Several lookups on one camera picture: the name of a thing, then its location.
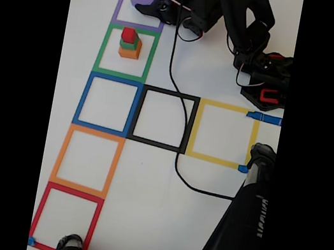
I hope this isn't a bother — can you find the purple square frame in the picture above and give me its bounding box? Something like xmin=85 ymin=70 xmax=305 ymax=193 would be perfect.
xmin=110 ymin=0 xmax=170 ymax=34

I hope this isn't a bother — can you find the yellow square frame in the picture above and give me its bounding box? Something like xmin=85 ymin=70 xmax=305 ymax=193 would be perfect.
xmin=184 ymin=96 xmax=263 ymax=172

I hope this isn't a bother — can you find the blue square frame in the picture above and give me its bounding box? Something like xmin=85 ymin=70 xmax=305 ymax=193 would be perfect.
xmin=71 ymin=69 xmax=145 ymax=139

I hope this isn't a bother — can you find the black camera cable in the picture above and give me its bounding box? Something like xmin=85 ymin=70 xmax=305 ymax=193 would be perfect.
xmin=146 ymin=0 xmax=269 ymax=202

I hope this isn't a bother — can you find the black square frame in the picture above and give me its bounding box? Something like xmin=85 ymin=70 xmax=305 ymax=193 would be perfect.
xmin=124 ymin=82 xmax=201 ymax=156

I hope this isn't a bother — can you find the green square frame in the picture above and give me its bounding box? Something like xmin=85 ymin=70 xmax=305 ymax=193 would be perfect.
xmin=91 ymin=21 xmax=161 ymax=86

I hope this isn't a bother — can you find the orange cube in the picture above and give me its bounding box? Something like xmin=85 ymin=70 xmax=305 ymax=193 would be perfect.
xmin=117 ymin=36 xmax=143 ymax=61

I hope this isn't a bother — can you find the red square frame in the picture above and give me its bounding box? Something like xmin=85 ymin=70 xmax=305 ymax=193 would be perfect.
xmin=27 ymin=179 xmax=107 ymax=250

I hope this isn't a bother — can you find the orange square frame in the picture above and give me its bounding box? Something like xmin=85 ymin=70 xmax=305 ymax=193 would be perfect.
xmin=47 ymin=121 xmax=127 ymax=201

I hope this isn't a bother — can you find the small red cube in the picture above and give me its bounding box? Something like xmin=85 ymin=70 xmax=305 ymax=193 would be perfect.
xmin=120 ymin=26 xmax=138 ymax=44

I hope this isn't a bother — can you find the green cube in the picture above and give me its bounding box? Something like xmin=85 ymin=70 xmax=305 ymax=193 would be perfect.
xmin=119 ymin=34 xmax=140 ymax=52

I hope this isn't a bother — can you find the red printed clamp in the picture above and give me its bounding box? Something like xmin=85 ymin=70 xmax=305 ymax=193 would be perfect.
xmin=258 ymin=87 xmax=281 ymax=106
xmin=267 ymin=52 xmax=287 ymax=64

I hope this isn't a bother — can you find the black camera tripod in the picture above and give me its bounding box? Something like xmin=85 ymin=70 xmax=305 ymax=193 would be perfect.
xmin=54 ymin=111 xmax=279 ymax=250

